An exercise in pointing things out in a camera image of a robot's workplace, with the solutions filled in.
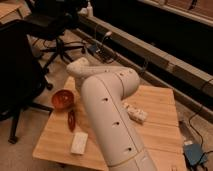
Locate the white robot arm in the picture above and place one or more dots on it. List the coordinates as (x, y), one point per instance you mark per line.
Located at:
(102, 89)

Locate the black power strip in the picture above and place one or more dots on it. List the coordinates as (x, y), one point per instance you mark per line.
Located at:
(100, 54)

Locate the white tube package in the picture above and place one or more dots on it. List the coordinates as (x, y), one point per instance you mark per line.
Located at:
(136, 114)

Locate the red bowl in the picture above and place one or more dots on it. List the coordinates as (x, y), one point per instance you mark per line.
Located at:
(63, 99)

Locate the red round lid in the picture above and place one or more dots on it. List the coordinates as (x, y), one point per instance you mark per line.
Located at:
(71, 120)

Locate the white bottle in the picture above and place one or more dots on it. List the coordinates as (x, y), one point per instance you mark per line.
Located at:
(89, 9)

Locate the dark chair at left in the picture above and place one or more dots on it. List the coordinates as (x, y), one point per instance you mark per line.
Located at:
(21, 75)

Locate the black office chair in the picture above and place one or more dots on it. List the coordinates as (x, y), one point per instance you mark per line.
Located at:
(49, 19)

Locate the blue box on floor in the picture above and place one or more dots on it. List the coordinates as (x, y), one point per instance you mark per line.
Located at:
(194, 154)

